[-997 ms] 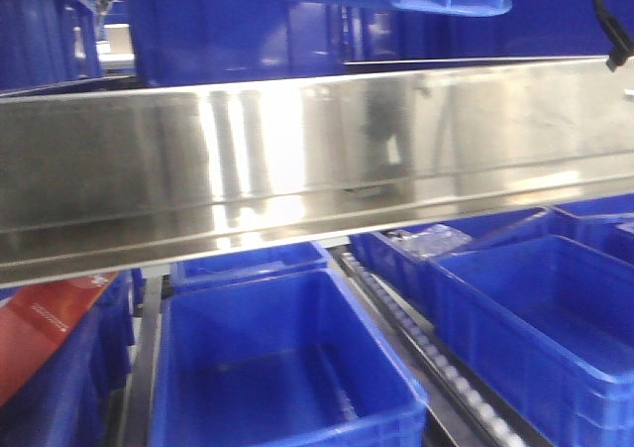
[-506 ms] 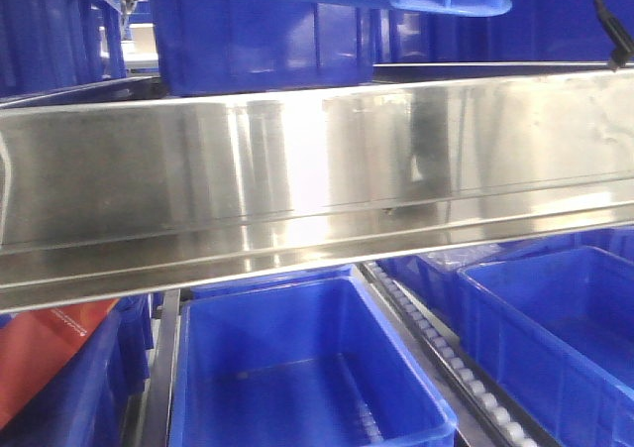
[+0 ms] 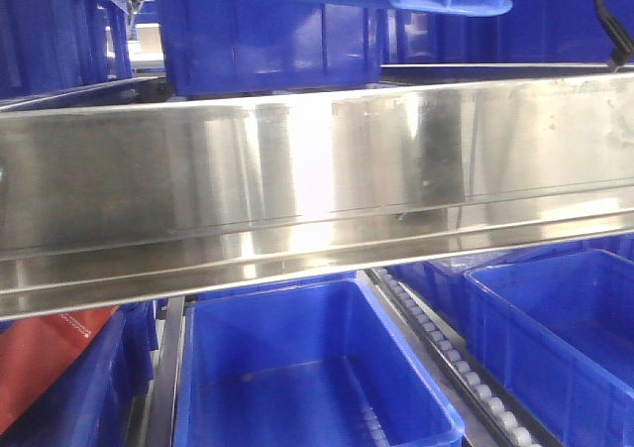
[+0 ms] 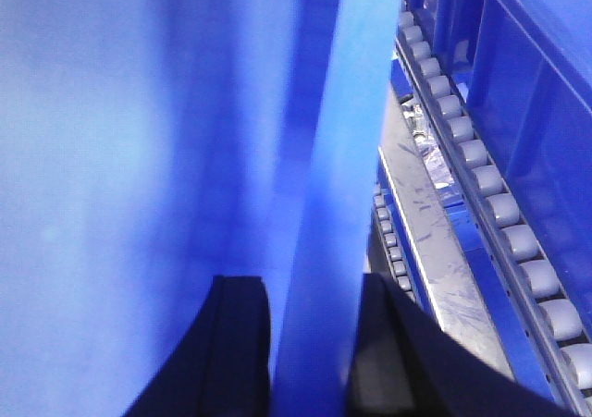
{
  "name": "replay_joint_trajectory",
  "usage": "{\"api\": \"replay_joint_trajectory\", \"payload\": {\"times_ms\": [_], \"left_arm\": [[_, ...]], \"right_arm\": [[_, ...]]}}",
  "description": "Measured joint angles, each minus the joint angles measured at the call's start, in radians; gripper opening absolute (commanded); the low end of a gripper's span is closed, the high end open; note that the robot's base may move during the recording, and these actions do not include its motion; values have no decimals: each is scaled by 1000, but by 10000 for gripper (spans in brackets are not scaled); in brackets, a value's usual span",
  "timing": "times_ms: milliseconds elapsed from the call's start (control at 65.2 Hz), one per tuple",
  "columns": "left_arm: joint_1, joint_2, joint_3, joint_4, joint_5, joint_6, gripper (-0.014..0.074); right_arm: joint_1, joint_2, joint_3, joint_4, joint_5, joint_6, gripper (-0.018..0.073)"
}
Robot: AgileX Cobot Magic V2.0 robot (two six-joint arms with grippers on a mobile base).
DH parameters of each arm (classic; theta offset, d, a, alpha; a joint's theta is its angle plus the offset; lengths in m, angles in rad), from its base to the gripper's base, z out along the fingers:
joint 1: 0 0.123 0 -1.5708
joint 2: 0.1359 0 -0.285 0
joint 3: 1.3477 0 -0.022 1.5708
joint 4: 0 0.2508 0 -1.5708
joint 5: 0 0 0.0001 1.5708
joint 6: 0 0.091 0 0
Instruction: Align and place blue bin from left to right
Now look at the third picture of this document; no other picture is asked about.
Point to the right roller track rail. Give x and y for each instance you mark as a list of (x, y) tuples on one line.
[(491, 416)]

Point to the stainless steel shelf front rail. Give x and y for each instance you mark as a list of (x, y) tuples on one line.
[(123, 192)]

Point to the red bag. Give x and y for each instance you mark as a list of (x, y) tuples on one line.
[(36, 351)]

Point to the upper left dark blue bin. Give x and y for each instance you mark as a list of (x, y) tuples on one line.
[(50, 45)]

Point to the lower middle blue bin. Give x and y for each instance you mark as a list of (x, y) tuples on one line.
[(316, 365)]

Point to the left metal divider rail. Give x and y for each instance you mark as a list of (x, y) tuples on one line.
[(152, 417)]

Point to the lower right blue bin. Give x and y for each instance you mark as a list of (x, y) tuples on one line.
[(557, 333)]

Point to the upper right dark blue bin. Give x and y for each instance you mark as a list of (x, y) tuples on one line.
[(531, 31)]

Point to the dark blue bin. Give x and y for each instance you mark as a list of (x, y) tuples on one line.
[(531, 31), (50, 45), (234, 46)]

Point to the lower left blue bin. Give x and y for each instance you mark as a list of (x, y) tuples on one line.
[(90, 403)]

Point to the upper middle dark blue bin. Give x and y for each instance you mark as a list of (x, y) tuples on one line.
[(234, 46)]

